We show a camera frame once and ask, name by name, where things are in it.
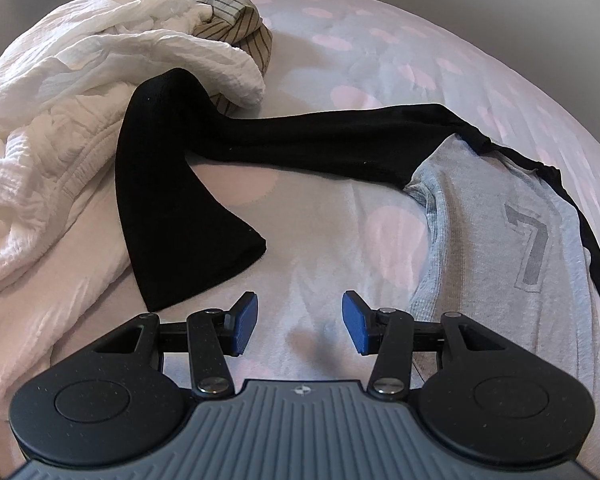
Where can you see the beige striped garment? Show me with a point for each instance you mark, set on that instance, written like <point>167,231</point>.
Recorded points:
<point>240,30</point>

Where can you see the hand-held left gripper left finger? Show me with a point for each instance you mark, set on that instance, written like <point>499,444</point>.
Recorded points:
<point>242,322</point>

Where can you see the grey and black raglan shirt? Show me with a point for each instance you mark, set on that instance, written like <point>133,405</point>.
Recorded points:
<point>480,210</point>

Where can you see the polka dot bed sheet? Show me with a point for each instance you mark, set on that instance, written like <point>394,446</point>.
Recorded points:
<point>355,60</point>

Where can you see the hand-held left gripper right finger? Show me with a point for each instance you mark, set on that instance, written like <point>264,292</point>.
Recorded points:
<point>357,322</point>

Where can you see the white elastic waist pants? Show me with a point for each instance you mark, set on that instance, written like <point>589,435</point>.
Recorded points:
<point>30,220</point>

